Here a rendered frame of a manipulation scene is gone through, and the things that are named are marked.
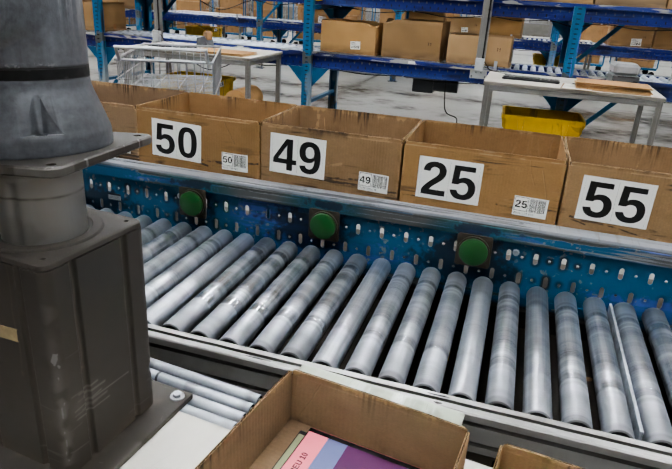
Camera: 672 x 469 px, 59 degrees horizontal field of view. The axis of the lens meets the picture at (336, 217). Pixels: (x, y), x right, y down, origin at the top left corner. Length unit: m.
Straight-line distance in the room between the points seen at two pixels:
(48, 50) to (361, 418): 0.64
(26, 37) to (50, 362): 0.39
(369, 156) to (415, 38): 4.32
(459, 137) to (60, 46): 1.25
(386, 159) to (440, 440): 0.83
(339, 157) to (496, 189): 0.41
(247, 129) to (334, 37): 4.44
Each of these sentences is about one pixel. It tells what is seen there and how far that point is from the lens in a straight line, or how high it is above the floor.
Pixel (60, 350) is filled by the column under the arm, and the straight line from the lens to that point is 0.84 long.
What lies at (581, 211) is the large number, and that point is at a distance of 1.53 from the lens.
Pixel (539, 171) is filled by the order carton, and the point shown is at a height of 1.02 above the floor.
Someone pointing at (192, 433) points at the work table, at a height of 0.75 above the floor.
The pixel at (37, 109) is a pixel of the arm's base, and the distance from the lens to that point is 0.77.
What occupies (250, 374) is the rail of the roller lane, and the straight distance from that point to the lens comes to 1.16.
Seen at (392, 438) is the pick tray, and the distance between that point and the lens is 0.93.
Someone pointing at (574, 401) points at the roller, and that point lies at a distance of 1.16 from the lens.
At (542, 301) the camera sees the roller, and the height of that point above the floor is 0.75.
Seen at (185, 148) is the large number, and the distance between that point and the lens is 1.75.
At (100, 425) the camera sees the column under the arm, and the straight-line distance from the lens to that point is 0.95.
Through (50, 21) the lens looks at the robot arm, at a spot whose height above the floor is 1.35.
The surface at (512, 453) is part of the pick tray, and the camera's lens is 0.87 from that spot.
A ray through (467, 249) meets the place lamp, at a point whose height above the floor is 0.82.
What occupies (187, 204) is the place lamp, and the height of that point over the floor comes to 0.81.
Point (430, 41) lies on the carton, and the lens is 5.79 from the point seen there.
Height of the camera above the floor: 1.40
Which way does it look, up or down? 21 degrees down
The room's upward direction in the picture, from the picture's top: 3 degrees clockwise
